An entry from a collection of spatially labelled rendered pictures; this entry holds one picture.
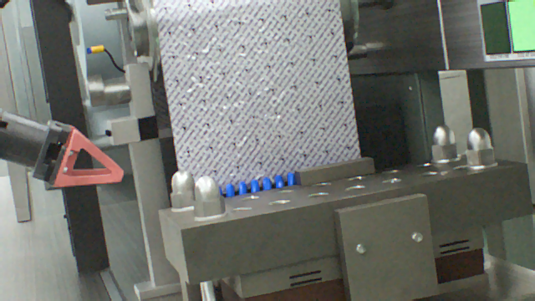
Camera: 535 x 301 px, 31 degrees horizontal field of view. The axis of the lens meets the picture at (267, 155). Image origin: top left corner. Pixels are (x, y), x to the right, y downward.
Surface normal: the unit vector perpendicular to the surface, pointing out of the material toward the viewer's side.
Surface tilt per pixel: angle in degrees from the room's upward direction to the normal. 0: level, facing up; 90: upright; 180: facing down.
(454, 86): 90
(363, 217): 90
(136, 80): 90
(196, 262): 90
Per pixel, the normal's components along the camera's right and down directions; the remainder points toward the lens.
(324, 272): 0.25, 0.07
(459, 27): -0.96, 0.17
